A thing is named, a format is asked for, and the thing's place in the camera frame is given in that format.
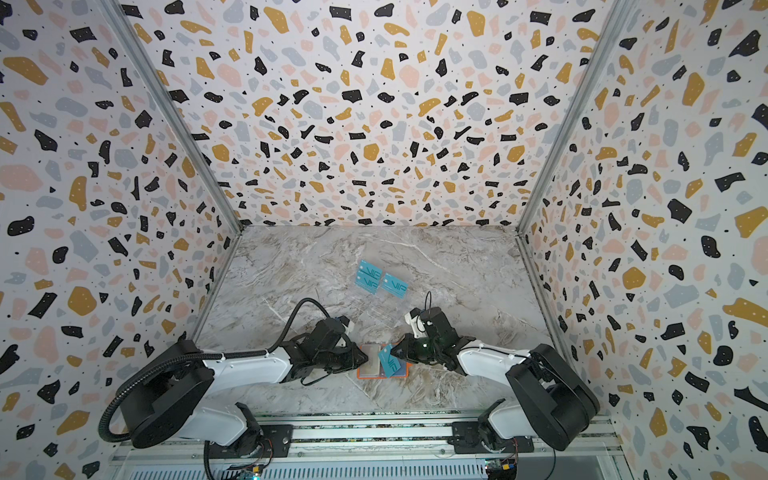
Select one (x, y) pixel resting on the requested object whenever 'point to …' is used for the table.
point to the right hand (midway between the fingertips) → (390, 348)
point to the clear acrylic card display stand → (384, 295)
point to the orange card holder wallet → (372, 368)
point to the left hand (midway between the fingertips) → (374, 356)
